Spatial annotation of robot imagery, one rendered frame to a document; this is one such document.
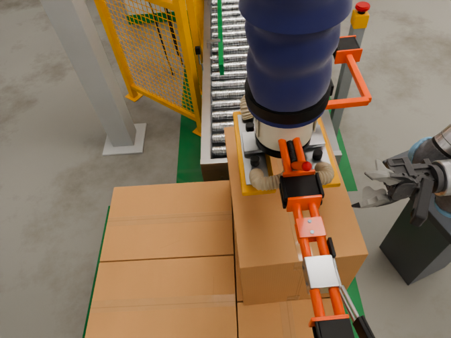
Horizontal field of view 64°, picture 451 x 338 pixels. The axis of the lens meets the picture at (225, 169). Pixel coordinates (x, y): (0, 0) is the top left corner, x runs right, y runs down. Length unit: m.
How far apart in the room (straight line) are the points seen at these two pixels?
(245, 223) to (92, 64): 1.48
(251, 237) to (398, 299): 1.22
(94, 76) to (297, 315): 1.75
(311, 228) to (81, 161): 2.23
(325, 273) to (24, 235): 2.18
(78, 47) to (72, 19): 0.17
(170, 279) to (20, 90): 2.61
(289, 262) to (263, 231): 0.13
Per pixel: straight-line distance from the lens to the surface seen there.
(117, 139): 2.76
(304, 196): 0.88
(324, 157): 1.13
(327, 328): 0.77
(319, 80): 0.88
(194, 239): 1.65
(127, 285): 1.64
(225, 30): 2.81
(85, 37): 2.22
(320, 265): 0.82
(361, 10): 2.02
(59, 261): 2.47
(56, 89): 3.58
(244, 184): 1.06
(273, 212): 1.23
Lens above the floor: 2.01
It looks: 53 degrees down
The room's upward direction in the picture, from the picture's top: 7 degrees counter-clockwise
